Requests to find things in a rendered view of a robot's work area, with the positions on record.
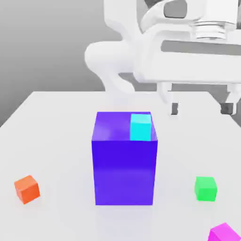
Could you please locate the large purple box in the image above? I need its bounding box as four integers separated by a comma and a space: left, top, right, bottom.
91, 111, 158, 206

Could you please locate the small cyan cube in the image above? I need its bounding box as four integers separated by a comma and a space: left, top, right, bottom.
129, 113, 153, 142

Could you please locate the small magenta cube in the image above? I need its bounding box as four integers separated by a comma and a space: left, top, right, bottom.
207, 222, 241, 241

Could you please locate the small orange cube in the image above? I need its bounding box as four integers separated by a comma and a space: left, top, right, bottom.
14, 174, 41, 205

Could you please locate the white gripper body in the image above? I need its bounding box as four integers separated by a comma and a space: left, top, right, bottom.
133, 24, 241, 85

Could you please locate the small green cube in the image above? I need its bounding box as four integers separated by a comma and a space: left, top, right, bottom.
194, 176, 218, 202

